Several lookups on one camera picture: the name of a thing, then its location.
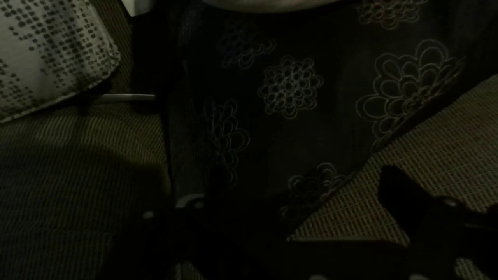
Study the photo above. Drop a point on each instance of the black floral pillow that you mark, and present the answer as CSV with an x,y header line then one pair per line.
x,y
282,109

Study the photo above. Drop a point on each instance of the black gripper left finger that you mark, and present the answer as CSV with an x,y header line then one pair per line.
x,y
199,235

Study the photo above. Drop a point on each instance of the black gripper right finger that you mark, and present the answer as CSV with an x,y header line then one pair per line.
x,y
441,229

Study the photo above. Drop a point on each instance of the grey white woven pillow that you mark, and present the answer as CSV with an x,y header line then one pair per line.
x,y
50,50

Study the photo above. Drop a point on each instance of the white coral print pillow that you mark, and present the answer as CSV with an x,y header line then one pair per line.
x,y
268,7

